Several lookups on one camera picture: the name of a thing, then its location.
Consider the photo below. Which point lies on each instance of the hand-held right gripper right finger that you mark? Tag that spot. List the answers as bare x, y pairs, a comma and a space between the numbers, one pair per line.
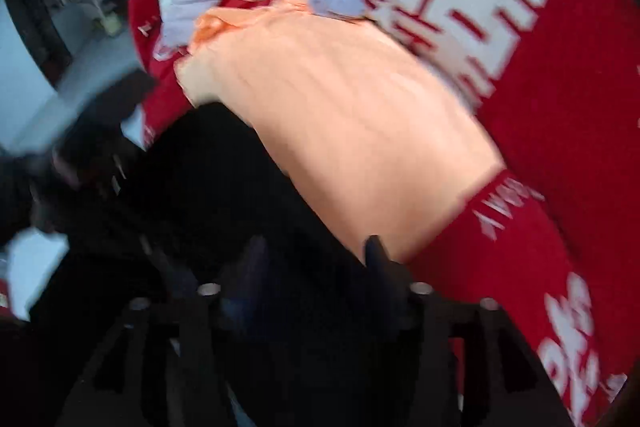
382, 272

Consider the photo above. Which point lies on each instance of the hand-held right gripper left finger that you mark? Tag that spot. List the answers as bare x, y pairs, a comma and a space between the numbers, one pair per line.
250, 277

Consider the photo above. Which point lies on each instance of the orange cloth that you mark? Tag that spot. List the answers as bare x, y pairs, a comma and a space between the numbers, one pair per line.
345, 122

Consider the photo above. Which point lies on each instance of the black pants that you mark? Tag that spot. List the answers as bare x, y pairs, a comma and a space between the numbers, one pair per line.
220, 187

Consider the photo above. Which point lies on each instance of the red plush printed blanket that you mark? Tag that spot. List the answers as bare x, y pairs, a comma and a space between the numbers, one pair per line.
550, 107

